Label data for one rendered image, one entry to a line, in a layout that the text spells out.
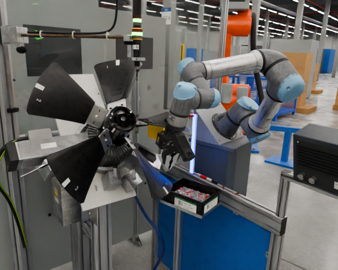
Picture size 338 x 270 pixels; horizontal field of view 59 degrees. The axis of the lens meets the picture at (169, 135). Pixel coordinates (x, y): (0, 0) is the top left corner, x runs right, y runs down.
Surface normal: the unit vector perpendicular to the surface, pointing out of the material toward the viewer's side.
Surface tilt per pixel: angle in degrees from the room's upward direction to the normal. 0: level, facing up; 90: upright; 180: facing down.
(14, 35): 90
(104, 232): 90
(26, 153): 50
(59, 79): 73
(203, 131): 90
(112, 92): 54
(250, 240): 90
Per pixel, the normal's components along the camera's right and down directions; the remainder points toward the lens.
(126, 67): -0.03, -0.51
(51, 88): 0.29, 0.06
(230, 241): -0.79, 0.14
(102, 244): 0.61, 0.23
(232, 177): 0.13, 0.27
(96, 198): 0.49, -0.44
